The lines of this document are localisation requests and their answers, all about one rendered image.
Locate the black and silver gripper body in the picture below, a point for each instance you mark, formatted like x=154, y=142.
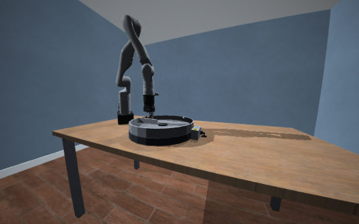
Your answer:
x=149, y=99

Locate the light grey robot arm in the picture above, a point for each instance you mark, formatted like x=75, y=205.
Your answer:
x=132, y=27

